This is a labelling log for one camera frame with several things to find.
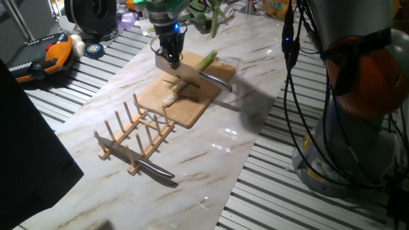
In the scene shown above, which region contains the black round spool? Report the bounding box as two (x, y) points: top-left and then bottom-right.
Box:
(63, 0), (118, 36)

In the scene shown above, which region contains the steel cleaver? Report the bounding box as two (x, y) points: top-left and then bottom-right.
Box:
(155, 52), (233, 93)

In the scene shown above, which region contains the single white green scallion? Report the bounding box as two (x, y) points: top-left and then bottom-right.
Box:
(171, 49), (219, 94)

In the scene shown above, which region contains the orange black teach pendant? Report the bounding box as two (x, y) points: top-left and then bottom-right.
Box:
(6, 32), (75, 84)

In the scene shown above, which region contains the round blue black tape measure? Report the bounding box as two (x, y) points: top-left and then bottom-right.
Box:
(85, 43), (105, 59)

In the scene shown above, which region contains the small white rounded object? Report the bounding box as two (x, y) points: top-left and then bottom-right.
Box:
(70, 34), (86, 58)

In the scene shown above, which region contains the clear bag of yellow fruit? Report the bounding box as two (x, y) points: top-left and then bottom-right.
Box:
(262, 0), (290, 22)

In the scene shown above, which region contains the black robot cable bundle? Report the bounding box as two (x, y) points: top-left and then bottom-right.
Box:
(188, 0), (409, 192)

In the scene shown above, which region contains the upright aluminium frame post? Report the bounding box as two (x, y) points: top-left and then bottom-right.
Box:
(5, 0), (36, 42)

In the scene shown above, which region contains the wooden peg rack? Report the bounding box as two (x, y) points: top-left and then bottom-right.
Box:
(93, 92), (176, 176)

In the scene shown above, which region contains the green wrist mount plate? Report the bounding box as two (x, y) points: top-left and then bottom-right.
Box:
(133, 0), (190, 13)

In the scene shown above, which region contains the purple plastic bag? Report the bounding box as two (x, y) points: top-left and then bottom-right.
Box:
(114, 11), (139, 31)

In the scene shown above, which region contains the wooden cutting board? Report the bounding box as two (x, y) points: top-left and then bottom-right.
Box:
(136, 50), (236, 129)

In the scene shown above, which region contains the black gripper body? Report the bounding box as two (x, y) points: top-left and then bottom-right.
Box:
(157, 21), (187, 51)

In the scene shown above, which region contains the pointed steel kitchen knife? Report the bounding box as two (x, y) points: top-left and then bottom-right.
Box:
(98, 136), (176, 180)

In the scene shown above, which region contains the marble pattern table mat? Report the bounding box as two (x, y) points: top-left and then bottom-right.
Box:
(19, 12), (304, 230)

